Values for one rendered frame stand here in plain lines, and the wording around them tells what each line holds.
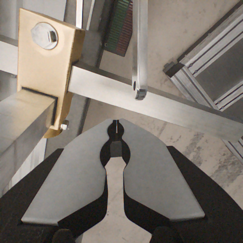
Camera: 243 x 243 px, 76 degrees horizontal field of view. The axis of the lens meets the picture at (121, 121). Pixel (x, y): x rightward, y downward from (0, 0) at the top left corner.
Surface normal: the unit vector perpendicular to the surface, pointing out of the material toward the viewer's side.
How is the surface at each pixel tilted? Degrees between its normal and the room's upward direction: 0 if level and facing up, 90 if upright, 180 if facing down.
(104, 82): 0
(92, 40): 0
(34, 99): 90
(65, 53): 0
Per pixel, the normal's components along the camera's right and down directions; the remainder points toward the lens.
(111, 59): 0.02, 0.48
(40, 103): 0.33, -0.83
